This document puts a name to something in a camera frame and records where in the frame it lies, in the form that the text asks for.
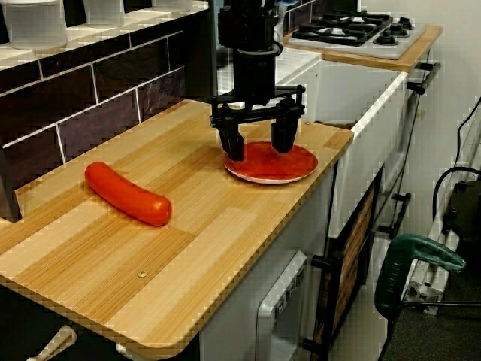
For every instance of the white toy sink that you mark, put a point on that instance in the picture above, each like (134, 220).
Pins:
(338, 94)

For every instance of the black stove grate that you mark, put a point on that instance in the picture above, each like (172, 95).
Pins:
(342, 28)

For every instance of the grey toy stove top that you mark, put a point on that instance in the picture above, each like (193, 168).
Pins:
(404, 45)

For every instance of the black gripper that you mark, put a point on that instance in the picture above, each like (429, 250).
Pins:
(255, 75)

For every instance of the wooden slat cabinet door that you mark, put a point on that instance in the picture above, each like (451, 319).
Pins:
(353, 255)

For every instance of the black stove knob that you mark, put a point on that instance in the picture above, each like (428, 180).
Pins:
(406, 22)
(398, 30)
(386, 37)

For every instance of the red round plate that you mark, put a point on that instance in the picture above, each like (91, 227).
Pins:
(263, 167)

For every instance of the white toy dishwasher door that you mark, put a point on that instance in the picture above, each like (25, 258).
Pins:
(282, 301)

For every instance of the dark equipment box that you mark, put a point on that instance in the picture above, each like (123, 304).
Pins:
(464, 210)

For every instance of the large translucent plastic container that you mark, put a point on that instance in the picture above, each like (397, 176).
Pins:
(35, 22)

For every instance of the brass countertop screw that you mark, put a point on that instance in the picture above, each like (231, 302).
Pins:
(142, 274)

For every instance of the medium translucent plastic container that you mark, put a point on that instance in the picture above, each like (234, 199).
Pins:
(103, 13)

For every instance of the green power drill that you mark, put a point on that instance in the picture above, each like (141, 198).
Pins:
(394, 278)

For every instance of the red toy sausage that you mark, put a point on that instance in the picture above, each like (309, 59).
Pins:
(127, 195)

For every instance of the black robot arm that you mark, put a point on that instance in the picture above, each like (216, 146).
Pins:
(244, 22)

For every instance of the aluminium extrusion bar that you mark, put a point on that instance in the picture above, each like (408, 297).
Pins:
(436, 240)

